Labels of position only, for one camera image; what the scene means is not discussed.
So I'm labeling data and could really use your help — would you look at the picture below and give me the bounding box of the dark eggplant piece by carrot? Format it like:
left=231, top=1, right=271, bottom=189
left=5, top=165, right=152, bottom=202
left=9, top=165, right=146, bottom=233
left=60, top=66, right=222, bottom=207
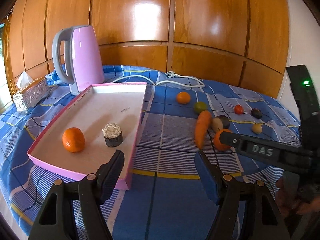
left=211, top=115, right=230, bottom=133

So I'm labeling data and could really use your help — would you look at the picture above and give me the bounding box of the large orange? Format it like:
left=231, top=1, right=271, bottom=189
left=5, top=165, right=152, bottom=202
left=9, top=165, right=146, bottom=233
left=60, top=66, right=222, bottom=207
left=62, top=127, right=85, bottom=153

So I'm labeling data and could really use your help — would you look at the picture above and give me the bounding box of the dark brown far piece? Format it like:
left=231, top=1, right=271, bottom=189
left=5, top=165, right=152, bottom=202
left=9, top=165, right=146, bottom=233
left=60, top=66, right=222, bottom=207
left=251, top=108, right=263, bottom=119

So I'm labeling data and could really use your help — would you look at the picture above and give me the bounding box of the red tomato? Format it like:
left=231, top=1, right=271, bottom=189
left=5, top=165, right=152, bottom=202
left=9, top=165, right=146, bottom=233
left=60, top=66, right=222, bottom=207
left=234, top=105, right=244, bottom=115

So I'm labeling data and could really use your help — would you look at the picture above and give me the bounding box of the pink electric kettle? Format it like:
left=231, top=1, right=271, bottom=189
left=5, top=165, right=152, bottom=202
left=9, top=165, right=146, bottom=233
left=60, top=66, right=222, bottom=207
left=52, top=25, right=105, bottom=95

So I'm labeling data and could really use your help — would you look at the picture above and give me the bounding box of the silver tissue box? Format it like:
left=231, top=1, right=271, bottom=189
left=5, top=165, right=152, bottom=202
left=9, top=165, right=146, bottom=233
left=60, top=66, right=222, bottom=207
left=12, top=72, right=50, bottom=115

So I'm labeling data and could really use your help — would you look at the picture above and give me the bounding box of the orange carrot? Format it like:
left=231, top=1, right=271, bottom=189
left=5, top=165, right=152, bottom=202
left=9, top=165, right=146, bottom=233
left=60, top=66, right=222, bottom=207
left=194, top=110, right=212, bottom=150

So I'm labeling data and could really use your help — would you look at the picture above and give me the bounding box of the small yellow potato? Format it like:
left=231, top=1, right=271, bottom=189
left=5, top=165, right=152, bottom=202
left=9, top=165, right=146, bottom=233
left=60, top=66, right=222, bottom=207
left=252, top=124, right=263, bottom=134

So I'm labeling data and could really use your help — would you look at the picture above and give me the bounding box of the pink shallow tray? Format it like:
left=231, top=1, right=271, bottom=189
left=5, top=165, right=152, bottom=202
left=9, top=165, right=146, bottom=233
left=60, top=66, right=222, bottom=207
left=27, top=82, right=146, bottom=190

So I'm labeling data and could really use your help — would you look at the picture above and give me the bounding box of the small far orange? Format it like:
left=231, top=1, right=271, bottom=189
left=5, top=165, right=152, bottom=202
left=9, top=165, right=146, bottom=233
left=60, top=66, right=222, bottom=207
left=176, top=92, right=191, bottom=105

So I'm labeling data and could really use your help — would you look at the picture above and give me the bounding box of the blue plaid tablecloth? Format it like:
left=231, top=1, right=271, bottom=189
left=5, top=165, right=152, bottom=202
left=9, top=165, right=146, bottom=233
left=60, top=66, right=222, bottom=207
left=1, top=66, right=300, bottom=239

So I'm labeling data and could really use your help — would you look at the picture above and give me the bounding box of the white power cable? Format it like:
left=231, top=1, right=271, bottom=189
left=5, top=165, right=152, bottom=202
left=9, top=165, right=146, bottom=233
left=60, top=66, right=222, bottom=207
left=111, top=70, right=206, bottom=88

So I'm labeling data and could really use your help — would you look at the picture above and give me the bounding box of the wooden wardrobe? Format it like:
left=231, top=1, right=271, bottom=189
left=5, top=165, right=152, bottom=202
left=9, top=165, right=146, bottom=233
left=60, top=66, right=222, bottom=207
left=1, top=0, right=289, bottom=98

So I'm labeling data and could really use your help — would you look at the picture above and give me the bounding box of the person's right hand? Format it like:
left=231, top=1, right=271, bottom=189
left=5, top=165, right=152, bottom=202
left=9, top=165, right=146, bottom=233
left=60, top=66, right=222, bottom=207
left=275, top=177, right=319, bottom=218

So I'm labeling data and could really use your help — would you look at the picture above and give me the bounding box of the green lime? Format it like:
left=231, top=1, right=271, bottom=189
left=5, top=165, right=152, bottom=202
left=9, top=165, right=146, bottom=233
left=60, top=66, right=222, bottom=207
left=194, top=101, right=207, bottom=114

